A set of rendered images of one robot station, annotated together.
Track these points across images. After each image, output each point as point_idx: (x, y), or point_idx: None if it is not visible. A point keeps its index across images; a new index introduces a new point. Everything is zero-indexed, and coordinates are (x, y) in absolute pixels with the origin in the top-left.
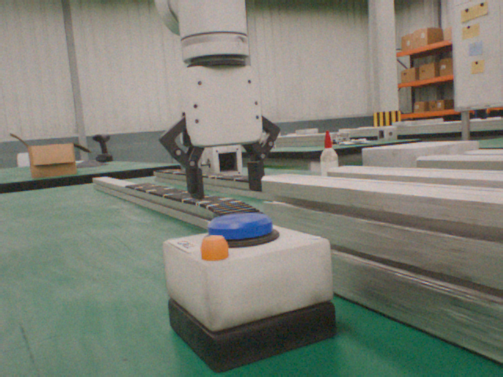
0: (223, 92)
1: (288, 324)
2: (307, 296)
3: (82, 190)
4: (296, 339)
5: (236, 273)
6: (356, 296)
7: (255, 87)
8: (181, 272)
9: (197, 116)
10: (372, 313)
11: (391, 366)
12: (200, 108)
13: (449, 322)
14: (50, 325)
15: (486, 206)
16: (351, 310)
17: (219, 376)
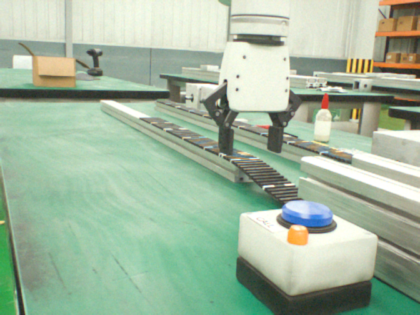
0: (262, 67)
1: (339, 295)
2: (355, 276)
3: (90, 110)
4: (342, 306)
5: (312, 256)
6: (379, 273)
7: (289, 64)
8: (261, 244)
9: (238, 85)
10: (392, 289)
11: None
12: (242, 79)
13: None
14: (137, 260)
15: None
16: (375, 284)
17: None
